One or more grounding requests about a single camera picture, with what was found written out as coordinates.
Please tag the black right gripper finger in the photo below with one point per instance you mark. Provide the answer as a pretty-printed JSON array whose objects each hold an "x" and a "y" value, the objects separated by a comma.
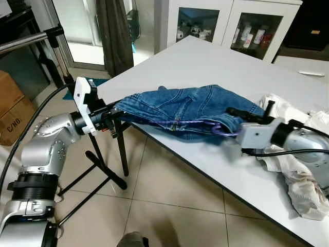
[{"x": 241, "y": 113}]

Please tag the purple plastic hanger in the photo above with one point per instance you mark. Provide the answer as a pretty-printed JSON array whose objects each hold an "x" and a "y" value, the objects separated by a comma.
[{"x": 229, "y": 134}]

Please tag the blue denim shorts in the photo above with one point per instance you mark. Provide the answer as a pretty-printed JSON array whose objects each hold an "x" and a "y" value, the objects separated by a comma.
[{"x": 185, "y": 103}]

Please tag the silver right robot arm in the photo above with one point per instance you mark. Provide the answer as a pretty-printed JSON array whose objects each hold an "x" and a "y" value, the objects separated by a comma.
[{"x": 308, "y": 146}]

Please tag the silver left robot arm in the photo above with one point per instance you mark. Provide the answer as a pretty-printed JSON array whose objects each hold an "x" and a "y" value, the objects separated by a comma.
[{"x": 46, "y": 144}]

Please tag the white drawer unit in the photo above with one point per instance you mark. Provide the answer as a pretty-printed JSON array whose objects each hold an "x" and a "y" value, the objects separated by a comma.
[{"x": 303, "y": 67}]

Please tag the white table with black legs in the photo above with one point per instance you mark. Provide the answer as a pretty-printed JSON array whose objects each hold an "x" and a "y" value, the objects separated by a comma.
[{"x": 205, "y": 56}]

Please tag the dark grey curtain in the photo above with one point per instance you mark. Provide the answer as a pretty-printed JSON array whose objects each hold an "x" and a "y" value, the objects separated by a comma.
[{"x": 114, "y": 36}]

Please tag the cardboard box with print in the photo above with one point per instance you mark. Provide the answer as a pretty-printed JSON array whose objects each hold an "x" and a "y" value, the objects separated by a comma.
[{"x": 20, "y": 123}]

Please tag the white glass-door cabinet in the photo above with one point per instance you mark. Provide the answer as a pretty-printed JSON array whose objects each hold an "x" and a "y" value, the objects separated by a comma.
[{"x": 231, "y": 25}]

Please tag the chrome and black clothes rack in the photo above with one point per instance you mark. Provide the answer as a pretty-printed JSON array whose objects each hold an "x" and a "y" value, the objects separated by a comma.
[{"x": 55, "y": 32}]

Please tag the black desk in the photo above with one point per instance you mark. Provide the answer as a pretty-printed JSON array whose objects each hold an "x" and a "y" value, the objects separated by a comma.
[{"x": 20, "y": 67}]

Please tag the black television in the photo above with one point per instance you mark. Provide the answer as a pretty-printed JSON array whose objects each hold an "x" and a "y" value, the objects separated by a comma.
[{"x": 308, "y": 23}]

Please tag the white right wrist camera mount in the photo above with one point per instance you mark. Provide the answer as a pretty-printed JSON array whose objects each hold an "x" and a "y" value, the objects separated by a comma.
[{"x": 257, "y": 136}]

